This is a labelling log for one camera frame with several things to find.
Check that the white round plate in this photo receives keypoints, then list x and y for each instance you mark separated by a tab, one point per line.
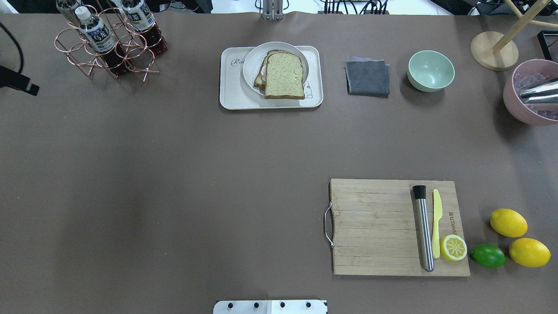
255	57

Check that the yellow plastic knife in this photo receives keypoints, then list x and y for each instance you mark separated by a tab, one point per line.
437	215

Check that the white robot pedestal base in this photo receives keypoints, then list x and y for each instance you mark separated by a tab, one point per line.
302	306

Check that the bread slice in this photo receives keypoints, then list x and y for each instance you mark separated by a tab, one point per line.
284	77
260	80

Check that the tea bottle two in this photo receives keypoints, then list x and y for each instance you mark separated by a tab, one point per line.
142	20

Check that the steel ice scoop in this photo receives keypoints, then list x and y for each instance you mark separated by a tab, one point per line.
542	97

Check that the cream rabbit tray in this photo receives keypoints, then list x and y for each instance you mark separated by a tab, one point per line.
240	66

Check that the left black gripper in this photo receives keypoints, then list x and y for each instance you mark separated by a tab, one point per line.
16	81

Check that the half lemon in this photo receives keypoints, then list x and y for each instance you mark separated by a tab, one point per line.
453	248

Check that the steel muddler black tip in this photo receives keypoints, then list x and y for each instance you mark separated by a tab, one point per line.
427	255

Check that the bread slice under egg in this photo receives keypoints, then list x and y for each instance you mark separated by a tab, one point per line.
260	80

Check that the wine glass rack tray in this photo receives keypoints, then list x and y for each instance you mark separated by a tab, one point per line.
548	41

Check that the yellow lemon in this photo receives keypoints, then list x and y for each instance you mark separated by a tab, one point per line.
529	252
508	222

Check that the pink bowl with ice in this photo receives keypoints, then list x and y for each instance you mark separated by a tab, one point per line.
526	75

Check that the yellow lemon left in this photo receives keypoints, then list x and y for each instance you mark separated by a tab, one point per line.
508	222

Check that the green lime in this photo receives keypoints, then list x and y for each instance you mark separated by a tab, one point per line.
488	255

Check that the tea bottle three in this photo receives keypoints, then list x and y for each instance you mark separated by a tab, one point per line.
67	9

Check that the tea bottle one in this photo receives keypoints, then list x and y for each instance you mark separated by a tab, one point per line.
102	40

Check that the yellow lemon right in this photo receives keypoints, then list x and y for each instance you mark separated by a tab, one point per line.
529	252

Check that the grey folded cloth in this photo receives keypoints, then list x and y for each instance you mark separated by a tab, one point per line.
367	77

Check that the mint green bowl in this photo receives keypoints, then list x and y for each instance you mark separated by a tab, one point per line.
430	71

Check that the copper wire bottle rack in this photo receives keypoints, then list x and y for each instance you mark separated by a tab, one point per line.
122	38

